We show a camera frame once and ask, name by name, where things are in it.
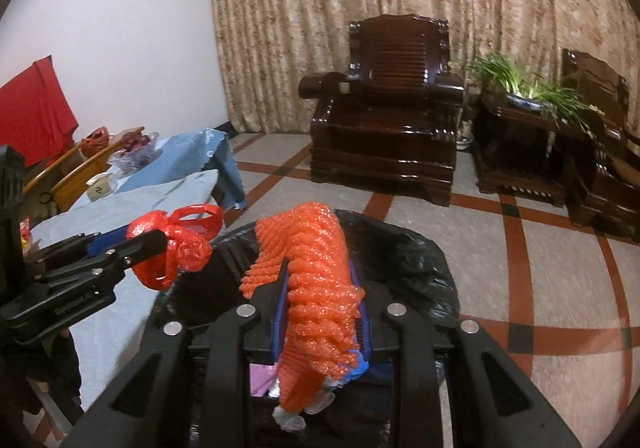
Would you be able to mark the orange foam fruit net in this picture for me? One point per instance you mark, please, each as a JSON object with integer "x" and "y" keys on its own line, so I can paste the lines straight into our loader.
{"x": 315, "y": 278}

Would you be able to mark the knotted red plastic bag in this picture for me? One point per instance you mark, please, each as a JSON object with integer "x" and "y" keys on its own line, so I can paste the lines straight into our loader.
{"x": 96, "y": 142}

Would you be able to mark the green potted plant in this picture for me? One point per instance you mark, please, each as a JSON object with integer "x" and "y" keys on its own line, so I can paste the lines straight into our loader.
{"x": 550, "y": 88}

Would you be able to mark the grey table cloth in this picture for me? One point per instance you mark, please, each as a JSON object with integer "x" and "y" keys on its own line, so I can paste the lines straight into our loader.
{"x": 165, "y": 193}

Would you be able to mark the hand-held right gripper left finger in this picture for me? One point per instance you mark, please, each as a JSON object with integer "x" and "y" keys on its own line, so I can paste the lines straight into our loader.
{"x": 280, "y": 313}

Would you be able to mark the blue and white plant pot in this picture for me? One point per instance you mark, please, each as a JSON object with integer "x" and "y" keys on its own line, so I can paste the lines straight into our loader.
{"x": 525, "y": 103}

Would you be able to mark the yellow tissue pack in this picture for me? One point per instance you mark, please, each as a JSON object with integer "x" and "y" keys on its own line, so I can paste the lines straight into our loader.
{"x": 101, "y": 188}

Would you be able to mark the glass fruit bowl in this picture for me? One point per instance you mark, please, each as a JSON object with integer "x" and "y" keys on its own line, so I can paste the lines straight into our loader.
{"x": 130, "y": 158}

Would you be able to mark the dark wooden armchair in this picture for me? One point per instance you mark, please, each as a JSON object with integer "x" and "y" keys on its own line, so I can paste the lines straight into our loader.
{"x": 605, "y": 168}
{"x": 385, "y": 138}

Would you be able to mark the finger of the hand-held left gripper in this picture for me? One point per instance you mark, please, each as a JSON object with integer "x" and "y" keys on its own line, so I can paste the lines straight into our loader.
{"x": 107, "y": 239}
{"x": 135, "y": 253}

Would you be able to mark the blue table cloth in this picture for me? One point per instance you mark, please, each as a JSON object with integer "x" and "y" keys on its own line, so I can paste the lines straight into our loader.
{"x": 200, "y": 153}

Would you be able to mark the clear plastic wrapper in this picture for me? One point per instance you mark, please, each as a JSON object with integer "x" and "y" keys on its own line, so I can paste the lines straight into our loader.
{"x": 290, "y": 420}

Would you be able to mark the red cloth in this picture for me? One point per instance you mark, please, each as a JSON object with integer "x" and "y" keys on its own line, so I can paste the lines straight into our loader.
{"x": 35, "y": 113}

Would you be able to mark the dark wooden side table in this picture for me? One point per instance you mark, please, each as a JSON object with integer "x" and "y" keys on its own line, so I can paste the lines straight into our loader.
{"x": 520, "y": 153}

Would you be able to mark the dark red apple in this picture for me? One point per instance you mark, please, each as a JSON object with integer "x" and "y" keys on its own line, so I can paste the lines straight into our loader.
{"x": 144, "y": 139}
{"x": 131, "y": 141}

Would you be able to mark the trash bin with black bag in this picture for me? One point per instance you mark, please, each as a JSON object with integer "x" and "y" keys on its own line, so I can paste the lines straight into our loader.
{"x": 400, "y": 258}

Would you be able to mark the wooden chair backs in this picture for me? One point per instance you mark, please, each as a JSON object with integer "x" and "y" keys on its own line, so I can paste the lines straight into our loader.
{"x": 50, "y": 173}

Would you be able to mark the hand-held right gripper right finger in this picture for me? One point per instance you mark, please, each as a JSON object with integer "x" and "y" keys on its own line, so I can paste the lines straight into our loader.
{"x": 361, "y": 328}

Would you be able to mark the red snack packet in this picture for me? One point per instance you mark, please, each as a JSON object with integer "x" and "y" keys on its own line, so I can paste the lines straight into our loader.
{"x": 24, "y": 233}

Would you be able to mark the light wooden chair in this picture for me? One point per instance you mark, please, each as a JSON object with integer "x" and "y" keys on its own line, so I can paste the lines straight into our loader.
{"x": 75, "y": 183}

